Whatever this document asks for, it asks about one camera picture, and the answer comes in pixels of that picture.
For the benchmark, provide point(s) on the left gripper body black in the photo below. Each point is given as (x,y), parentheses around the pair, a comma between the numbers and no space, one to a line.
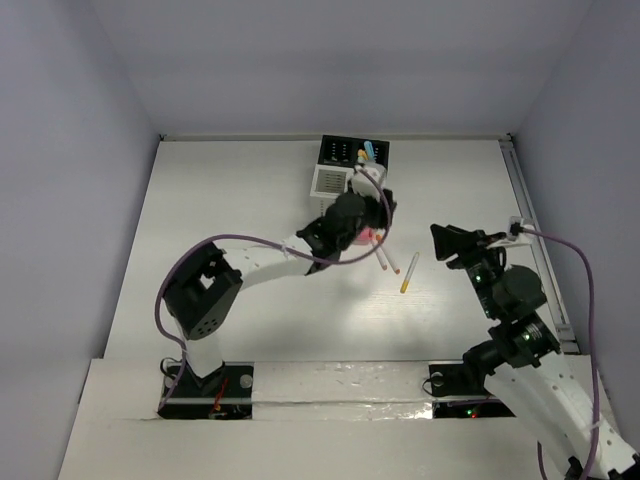
(377,212)

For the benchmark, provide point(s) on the right aluminium rail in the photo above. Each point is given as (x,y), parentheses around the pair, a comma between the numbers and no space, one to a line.
(558,313)

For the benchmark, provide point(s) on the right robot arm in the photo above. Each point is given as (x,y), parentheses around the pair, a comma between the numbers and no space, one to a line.
(522,363)

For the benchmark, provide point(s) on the foil covered front board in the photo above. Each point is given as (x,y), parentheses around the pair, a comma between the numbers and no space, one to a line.
(340,391)

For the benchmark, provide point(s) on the black organizer container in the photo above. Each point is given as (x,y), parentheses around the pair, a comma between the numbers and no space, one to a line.
(342,151)

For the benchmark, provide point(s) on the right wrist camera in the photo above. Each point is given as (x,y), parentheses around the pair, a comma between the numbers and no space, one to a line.
(517,233)

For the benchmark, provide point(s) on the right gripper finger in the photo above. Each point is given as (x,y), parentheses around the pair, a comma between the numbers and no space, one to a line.
(450,241)
(461,261)

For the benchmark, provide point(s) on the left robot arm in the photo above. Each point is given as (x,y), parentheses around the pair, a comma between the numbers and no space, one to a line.
(197,293)

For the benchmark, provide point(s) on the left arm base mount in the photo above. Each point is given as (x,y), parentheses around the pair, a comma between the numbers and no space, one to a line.
(230,397)

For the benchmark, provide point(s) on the pink capped tube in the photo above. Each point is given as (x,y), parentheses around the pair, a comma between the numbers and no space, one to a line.
(364,237)

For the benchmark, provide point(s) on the orange tipped white pen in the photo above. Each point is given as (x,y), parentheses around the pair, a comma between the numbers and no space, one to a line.
(387,253)

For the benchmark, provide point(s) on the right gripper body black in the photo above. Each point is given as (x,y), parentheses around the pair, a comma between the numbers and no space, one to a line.
(483,268)

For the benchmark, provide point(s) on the yellow white pen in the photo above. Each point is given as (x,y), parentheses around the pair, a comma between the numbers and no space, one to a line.
(409,272)

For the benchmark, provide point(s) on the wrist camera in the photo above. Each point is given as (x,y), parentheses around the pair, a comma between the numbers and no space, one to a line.
(368,180)
(517,233)

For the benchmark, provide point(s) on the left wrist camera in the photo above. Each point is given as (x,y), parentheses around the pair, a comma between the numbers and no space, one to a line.
(368,180)

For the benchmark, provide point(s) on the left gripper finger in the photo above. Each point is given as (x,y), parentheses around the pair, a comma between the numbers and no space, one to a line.
(319,264)
(315,234)

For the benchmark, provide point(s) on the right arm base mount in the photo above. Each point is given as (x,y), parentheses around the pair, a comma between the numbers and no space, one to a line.
(456,391)

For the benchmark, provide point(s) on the white organizer container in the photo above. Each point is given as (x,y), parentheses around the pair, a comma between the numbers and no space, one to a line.
(327,184)

